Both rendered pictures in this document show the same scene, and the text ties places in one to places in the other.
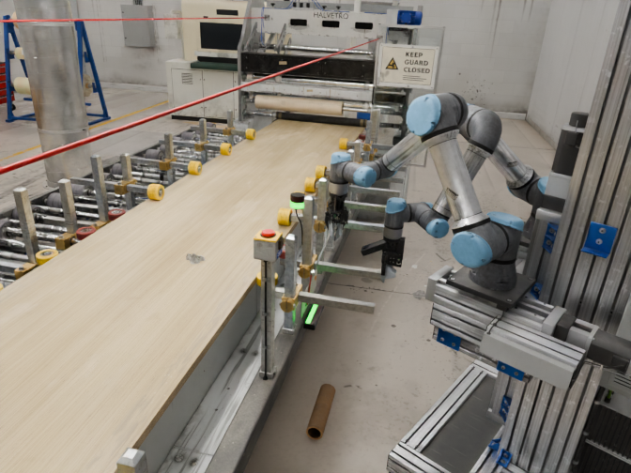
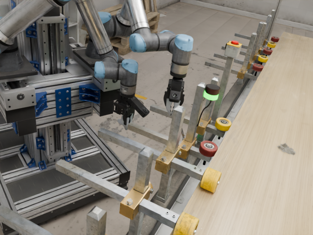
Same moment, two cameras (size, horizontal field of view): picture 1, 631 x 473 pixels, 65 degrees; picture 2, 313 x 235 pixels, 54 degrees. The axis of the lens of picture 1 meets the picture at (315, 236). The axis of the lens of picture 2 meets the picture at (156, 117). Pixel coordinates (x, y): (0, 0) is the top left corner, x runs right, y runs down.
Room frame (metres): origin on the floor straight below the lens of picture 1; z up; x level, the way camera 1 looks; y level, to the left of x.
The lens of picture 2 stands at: (3.04, 0.06, 1.70)
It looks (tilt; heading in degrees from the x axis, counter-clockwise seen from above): 31 degrees down; 189
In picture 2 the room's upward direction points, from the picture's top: 9 degrees clockwise
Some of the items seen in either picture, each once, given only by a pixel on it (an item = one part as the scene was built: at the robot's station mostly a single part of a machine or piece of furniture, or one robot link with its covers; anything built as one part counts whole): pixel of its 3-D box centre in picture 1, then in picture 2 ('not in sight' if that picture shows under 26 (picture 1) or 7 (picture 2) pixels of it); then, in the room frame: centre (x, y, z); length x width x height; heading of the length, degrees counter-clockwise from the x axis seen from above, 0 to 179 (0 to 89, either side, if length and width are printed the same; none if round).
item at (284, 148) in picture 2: (194, 256); (287, 148); (1.76, 0.48, 0.91); 0.09 x 0.07 x 0.02; 45
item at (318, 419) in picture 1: (321, 410); not in sight; (1.87, -0.07, 0.04); 0.30 x 0.08 x 0.08; 168
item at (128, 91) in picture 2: (392, 231); (127, 88); (1.80, -0.31, 1.05); 0.08 x 0.08 x 0.05
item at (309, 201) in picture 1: (307, 251); (192, 129); (1.83, 0.03, 0.93); 0.04 x 0.04 x 0.48; 78
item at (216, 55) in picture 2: not in sight; (237, 61); (0.39, 0.25, 0.81); 0.44 x 0.03 x 0.04; 78
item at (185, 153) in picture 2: (307, 266); (187, 146); (1.85, 0.03, 0.85); 0.14 x 0.06 x 0.05; 168
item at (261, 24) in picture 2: not in sight; (253, 50); (0.37, 0.35, 0.93); 0.04 x 0.04 x 0.48; 78
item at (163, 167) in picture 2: (322, 221); (168, 157); (2.10, -0.03, 0.95); 0.14 x 0.06 x 0.05; 168
